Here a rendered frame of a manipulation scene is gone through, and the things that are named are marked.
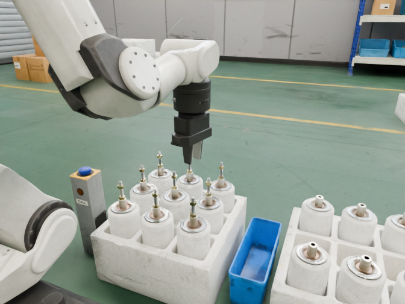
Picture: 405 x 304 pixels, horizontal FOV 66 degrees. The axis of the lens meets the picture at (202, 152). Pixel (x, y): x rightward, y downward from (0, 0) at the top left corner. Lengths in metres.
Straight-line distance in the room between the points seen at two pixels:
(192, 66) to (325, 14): 5.21
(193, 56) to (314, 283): 0.59
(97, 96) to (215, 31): 5.73
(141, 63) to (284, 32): 5.42
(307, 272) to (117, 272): 0.57
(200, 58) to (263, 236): 0.76
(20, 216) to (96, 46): 0.48
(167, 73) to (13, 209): 0.45
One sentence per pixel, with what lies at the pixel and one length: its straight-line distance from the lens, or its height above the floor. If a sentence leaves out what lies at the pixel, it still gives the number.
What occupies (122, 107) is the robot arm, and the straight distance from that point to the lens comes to 0.50.
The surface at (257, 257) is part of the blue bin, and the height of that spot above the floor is 0.00.
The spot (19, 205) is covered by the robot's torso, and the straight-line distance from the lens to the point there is 0.81.
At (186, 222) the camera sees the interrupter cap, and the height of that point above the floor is 0.25.
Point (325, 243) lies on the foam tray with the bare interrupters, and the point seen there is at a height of 0.16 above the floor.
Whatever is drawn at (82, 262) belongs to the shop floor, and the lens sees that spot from 1.23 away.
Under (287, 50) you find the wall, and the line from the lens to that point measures 5.87.
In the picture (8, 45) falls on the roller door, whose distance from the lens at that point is 6.69.
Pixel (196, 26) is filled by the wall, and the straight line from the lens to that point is 6.33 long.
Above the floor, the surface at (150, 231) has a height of 0.23.
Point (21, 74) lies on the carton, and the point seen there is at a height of 0.07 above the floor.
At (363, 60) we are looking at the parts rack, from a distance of 5.07.
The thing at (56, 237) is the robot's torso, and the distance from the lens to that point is 0.84.
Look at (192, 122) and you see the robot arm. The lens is 0.72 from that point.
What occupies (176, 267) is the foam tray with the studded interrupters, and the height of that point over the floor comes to 0.16.
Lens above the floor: 0.79
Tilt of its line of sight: 24 degrees down
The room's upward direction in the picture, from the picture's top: straight up
